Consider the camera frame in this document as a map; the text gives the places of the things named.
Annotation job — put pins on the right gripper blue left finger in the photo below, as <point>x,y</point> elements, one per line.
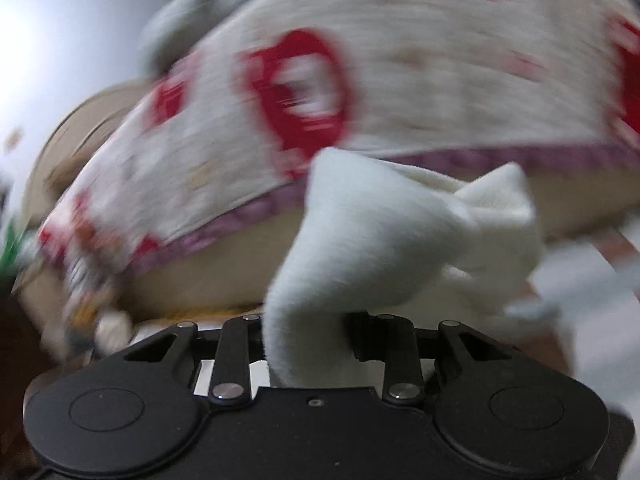
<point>239,345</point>

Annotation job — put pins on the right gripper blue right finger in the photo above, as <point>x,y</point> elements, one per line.
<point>388,339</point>

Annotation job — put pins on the white fleece hooded jacket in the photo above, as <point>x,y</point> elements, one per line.
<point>396,239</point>

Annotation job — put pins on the grey plush bunny toy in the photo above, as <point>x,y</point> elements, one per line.
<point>92,317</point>

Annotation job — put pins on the checkered pink grey rug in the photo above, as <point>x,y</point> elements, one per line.
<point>581,311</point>

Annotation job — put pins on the green white plastic bag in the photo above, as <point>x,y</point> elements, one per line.
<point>11,249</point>

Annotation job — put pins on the quilted strawberry bedspread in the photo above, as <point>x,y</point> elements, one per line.
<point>225,137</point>

